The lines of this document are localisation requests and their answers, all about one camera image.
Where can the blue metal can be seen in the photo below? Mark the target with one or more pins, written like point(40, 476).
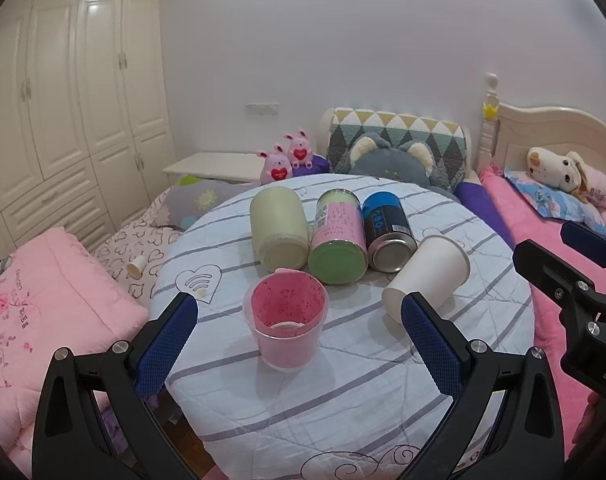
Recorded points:
point(387, 230)

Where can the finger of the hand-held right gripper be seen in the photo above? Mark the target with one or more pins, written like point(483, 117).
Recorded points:
point(590, 242)
point(545, 265)

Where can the pink embroidered quilt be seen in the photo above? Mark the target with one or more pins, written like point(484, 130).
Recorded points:
point(48, 305)

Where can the small paper cup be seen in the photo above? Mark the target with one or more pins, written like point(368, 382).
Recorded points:
point(136, 267)

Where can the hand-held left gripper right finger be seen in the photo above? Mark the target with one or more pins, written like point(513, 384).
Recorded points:
point(432, 347)

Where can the white paper cup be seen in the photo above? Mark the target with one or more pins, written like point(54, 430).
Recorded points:
point(428, 277)

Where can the heart print bed sheet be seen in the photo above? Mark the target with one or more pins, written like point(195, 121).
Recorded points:
point(133, 237)

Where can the pink plastic cup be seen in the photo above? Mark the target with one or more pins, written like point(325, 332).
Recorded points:
point(285, 325)

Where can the small pink bunny plush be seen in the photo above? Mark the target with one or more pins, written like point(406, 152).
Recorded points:
point(275, 167)

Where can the grey pillow with sun print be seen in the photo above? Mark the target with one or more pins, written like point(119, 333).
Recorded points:
point(203, 200)

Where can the purple cushion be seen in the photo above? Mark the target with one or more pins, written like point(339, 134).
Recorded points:
point(318, 164)

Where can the cream bed headboard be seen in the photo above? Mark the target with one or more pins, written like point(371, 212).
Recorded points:
point(543, 130)

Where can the pink can with green lid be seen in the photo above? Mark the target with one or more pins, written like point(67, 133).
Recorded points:
point(337, 240)

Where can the white nightstand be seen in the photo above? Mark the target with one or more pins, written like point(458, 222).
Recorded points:
point(208, 165)

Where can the grey cat plush pillow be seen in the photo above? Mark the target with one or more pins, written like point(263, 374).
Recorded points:
point(393, 162)

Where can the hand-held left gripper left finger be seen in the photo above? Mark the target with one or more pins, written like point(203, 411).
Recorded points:
point(167, 347)

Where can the pale green frosted cup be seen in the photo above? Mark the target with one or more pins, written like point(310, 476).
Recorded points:
point(278, 225)

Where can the triangle pattern quilted cushion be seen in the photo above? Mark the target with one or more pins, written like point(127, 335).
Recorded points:
point(408, 127)

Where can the yellow crown ornament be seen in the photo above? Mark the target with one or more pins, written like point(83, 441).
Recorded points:
point(490, 111)

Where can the pale pink pillow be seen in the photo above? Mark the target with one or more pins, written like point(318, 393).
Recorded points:
point(605, 187)

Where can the white wardrobe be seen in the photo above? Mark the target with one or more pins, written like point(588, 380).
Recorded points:
point(63, 85)

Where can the large pink bunny plush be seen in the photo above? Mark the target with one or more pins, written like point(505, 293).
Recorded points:
point(299, 152)

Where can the pink fleece blanket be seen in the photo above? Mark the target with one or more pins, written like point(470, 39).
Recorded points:
point(528, 220)

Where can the blue cartoon print pillow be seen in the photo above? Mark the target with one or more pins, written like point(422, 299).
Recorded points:
point(548, 197)

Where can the white dog plush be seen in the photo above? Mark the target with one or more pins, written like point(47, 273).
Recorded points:
point(558, 167)

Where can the purple bolster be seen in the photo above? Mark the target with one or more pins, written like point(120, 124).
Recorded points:
point(483, 215)

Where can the striped quilted table cover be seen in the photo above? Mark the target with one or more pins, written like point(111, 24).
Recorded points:
point(353, 400)

